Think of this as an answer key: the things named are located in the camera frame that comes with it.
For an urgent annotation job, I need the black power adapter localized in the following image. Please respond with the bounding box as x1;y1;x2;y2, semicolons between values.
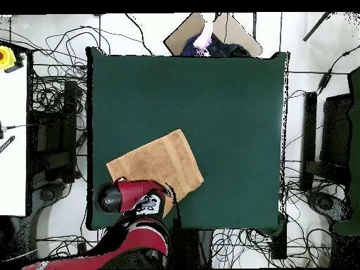
317;71;333;92

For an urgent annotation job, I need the black equipment rack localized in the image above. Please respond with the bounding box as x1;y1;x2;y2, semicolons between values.
299;91;353;193
26;79;80;184

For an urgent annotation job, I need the yellow emergency stop button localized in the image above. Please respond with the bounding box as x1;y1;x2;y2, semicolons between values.
0;45;17;71

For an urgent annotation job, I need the black rod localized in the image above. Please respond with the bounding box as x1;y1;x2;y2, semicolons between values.
302;11;333;42

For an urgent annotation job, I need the pale pink garment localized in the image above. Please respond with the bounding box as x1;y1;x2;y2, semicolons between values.
192;21;214;57

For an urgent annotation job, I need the orange terry towel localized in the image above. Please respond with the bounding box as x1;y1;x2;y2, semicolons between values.
105;128;205;218

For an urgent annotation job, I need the white desk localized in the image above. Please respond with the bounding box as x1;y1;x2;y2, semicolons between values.
0;56;28;217

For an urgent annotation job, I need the cardboard box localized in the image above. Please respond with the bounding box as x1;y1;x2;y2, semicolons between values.
163;12;264;58

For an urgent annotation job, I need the dark green tablecloth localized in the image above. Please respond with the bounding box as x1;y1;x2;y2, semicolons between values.
85;46;290;231

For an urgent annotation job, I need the black cable tangle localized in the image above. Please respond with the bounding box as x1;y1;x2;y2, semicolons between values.
27;25;110;113
212;227;333;269
36;234;99;262

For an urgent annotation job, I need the green covered side table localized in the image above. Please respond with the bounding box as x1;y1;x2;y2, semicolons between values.
331;65;360;237

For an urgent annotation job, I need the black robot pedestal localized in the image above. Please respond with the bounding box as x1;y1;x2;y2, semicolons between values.
168;229;214;269

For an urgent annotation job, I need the black ribbed strap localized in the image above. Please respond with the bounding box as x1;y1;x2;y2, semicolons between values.
0;135;16;155

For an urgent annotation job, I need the dark blue garment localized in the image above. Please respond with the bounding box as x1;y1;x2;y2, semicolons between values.
179;32;252;58

